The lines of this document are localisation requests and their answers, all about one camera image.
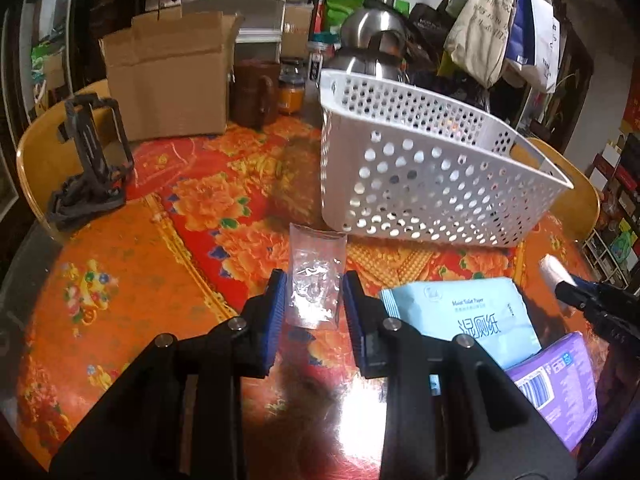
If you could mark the light blue wet wipes pack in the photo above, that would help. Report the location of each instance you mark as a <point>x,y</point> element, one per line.
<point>465,320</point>

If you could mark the white and blue bag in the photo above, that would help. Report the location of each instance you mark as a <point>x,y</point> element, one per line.
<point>535,35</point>

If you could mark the beige canvas tote bag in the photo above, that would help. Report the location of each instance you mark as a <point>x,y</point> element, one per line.
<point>480,30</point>

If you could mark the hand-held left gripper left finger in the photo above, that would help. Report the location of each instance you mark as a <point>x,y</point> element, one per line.
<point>272,320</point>

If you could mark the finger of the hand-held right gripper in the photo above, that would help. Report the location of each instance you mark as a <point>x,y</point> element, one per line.
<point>582,302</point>
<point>592,285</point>

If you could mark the dark mirrored cabinet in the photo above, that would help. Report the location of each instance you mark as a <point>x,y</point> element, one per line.
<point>50,10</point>

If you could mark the purple tissue pack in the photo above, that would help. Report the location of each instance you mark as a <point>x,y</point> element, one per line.
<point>565,390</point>

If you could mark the black shopping bag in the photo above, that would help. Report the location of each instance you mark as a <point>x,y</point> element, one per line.
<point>425,22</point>

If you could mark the wooden chair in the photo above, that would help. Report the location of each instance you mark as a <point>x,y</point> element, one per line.
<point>40,150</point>
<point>585,205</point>

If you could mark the clear plastic zip bag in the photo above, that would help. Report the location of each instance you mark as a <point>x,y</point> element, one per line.
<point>315,270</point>

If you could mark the labelled glass jar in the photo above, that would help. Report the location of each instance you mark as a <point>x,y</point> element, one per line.
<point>317,60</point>

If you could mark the orange glass jar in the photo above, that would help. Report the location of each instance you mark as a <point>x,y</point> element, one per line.
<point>291,95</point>

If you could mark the white perforated plastic basket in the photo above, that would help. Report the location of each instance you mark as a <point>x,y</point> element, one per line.
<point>400,170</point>

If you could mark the stainless steel kettle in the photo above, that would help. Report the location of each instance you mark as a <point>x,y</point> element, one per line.
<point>370,35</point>

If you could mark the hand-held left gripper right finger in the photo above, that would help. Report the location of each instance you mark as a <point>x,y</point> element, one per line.
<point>357,325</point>

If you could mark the green shopping bag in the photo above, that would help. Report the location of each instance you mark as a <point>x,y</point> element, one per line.
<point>335,5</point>

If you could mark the brown ceramic mug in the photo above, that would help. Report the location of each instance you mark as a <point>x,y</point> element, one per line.
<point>252,95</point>

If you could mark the black phone holder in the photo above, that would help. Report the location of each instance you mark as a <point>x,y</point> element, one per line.
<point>95,150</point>

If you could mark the open cardboard box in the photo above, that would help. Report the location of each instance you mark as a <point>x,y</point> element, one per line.
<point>165,90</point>

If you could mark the white cube shelf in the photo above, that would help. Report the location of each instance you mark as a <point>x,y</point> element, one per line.
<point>615,200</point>

